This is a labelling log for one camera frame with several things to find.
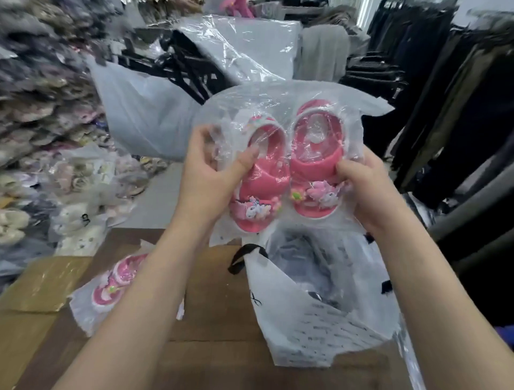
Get person's left hand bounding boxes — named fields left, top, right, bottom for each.
left=175, top=123, right=260, bottom=230

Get person's right forearm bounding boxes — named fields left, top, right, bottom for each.
left=373, top=224, right=514, bottom=390

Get row of hanging dark trousers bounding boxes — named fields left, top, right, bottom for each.
left=367, top=0, right=514, bottom=342

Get speckled off-white shirt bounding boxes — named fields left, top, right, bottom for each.
left=299, top=25, right=352, bottom=83

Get person's left forearm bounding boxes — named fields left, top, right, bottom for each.
left=52, top=216, right=209, bottom=390

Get pink sandals pack front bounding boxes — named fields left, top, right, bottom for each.
left=192, top=80, right=396, bottom=250

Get brown cardboard sheet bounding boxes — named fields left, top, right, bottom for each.
left=0, top=256, right=95, bottom=390

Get bundle of black hangers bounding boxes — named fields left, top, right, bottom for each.
left=116, top=30, right=225, bottom=105

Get large white plastic bag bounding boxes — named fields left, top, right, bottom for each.
left=88, top=56, right=209, bottom=161

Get pink sandals pack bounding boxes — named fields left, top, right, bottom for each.
left=192, top=80, right=396, bottom=250
left=69, top=240, right=185, bottom=338

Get person's right hand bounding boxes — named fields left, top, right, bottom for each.
left=335, top=148, right=402, bottom=234

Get rack of black trousers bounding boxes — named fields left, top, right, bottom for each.
left=341, top=52, right=406, bottom=158

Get white shopping bag black handles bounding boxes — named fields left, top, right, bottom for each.
left=228, top=231, right=402, bottom=369

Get pile of bagged slippers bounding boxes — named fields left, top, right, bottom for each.
left=0, top=0, right=169, bottom=290

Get clear wrapped grey garment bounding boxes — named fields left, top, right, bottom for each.
left=167, top=15, right=303, bottom=81

